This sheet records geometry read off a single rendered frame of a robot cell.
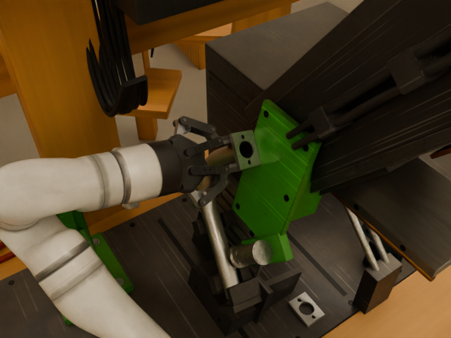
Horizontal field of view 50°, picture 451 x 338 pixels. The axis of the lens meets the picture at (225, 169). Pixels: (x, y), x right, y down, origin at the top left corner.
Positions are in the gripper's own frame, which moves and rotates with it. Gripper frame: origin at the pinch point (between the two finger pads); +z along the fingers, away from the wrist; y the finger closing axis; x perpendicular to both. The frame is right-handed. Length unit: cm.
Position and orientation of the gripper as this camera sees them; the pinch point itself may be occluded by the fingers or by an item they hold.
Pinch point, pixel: (232, 153)
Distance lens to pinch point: 73.5
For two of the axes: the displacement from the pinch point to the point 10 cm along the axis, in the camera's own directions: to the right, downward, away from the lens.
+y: -2.3, -9.7, 0.1
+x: -5.4, 1.4, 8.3
